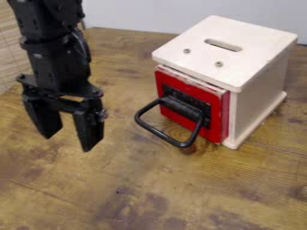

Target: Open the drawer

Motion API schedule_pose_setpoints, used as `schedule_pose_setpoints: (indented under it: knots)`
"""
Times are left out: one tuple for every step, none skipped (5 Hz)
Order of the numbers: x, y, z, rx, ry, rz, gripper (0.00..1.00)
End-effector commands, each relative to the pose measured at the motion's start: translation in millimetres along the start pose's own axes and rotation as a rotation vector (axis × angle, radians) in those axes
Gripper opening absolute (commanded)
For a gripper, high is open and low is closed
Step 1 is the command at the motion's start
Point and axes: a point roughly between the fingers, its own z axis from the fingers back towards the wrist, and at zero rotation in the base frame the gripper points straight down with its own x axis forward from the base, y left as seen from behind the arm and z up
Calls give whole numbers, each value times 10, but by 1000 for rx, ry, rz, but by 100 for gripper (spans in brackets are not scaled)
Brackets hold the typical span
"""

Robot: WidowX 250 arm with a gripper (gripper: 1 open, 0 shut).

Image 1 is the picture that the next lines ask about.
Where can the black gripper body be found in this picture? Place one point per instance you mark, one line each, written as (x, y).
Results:
(59, 86)

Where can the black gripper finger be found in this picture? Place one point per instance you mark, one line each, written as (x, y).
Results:
(44, 117)
(89, 128)

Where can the red drawer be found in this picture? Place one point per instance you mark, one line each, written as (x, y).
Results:
(193, 95)

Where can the black metal drawer handle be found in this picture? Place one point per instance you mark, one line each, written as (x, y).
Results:
(184, 109)

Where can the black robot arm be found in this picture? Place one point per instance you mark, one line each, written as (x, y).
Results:
(47, 19)

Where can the white wooden drawer box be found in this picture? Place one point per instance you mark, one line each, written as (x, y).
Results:
(240, 57)

